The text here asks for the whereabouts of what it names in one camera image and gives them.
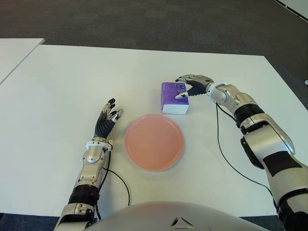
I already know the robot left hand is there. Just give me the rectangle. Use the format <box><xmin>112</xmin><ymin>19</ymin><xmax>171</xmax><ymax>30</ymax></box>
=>
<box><xmin>93</xmin><ymin>98</ymin><xmax>124</xmax><ymax>140</ymax></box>

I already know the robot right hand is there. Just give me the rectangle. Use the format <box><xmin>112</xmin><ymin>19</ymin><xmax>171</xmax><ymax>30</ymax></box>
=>
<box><xmin>175</xmin><ymin>74</ymin><xmax>215</xmax><ymax>100</ymax></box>

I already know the purple tissue paper pack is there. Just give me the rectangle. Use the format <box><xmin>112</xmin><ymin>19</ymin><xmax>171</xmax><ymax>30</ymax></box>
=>
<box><xmin>160</xmin><ymin>81</ymin><xmax>190</xmax><ymax>115</ymax></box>

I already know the pink round plate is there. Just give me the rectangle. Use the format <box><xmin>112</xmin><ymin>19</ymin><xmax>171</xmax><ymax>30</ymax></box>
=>
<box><xmin>124</xmin><ymin>114</ymin><xmax>185</xmax><ymax>172</ymax></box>

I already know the silver robot torso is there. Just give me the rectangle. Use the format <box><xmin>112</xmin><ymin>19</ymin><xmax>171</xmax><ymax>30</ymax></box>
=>
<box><xmin>84</xmin><ymin>201</ymin><xmax>287</xmax><ymax>231</ymax></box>

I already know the white side table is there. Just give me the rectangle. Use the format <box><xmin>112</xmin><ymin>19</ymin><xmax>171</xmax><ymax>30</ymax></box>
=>
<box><xmin>0</xmin><ymin>38</ymin><xmax>45</xmax><ymax>85</ymax></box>

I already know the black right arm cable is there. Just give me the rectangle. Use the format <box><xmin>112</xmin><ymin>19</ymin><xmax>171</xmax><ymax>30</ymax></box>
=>
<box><xmin>215</xmin><ymin>102</ymin><xmax>281</xmax><ymax>214</ymax></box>

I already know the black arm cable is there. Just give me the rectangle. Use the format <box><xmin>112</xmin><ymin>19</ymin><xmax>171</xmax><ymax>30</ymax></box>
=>
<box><xmin>95</xmin><ymin>148</ymin><xmax>131</xmax><ymax>219</ymax></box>
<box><xmin>215</xmin><ymin>102</ymin><xmax>281</xmax><ymax>214</ymax></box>

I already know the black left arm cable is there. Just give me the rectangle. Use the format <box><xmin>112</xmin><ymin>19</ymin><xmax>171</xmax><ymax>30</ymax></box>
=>
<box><xmin>95</xmin><ymin>148</ymin><xmax>131</xmax><ymax>219</ymax></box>

